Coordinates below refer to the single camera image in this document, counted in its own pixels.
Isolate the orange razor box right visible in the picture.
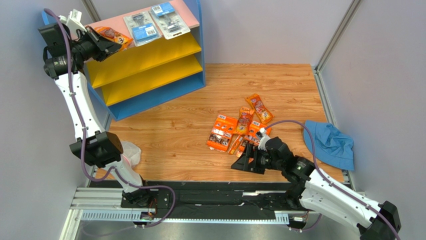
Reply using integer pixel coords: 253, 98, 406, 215
236, 120, 267, 158

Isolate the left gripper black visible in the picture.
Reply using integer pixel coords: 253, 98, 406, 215
68, 26, 123, 63

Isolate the blue shelf with coloured boards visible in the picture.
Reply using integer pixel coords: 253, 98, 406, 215
41, 0, 207, 121

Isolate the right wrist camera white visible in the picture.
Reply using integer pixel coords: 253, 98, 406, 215
256, 127, 271, 151

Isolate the razor blister pack on shelf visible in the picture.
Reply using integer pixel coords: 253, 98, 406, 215
123, 11, 161, 47

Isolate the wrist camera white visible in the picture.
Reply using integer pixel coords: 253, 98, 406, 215
256, 127, 271, 151
58, 9, 87, 34

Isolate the blue Gillette razor blister pack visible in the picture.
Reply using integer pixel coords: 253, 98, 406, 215
150, 2, 191, 40

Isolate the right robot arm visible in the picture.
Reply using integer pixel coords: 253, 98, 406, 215
231, 137, 402, 240

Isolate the blue bucket hat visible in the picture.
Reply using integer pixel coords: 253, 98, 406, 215
303, 120, 355, 171

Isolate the orange bic razor bag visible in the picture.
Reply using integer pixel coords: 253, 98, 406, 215
245, 93, 274, 124
234, 106, 255, 135
94, 26, 134, 52

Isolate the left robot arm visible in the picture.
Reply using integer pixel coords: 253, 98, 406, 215
38, 23, 153, 207

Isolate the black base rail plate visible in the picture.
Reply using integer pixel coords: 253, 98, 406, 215
120, 179, 320, 222

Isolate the orange razor box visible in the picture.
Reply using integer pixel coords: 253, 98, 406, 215
236, 120, 267, 158
206, 114, 237, 152

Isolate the orange razor box left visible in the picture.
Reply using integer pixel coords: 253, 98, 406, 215
206, 114, 237, 152

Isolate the white plastic bag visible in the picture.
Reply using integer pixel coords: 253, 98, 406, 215
121, 141, 142, 168

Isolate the small orange razor pack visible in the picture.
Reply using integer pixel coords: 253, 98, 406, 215
228, 134, 244, 155

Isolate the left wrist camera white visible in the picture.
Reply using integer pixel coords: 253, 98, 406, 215
58, 9, 87, 34

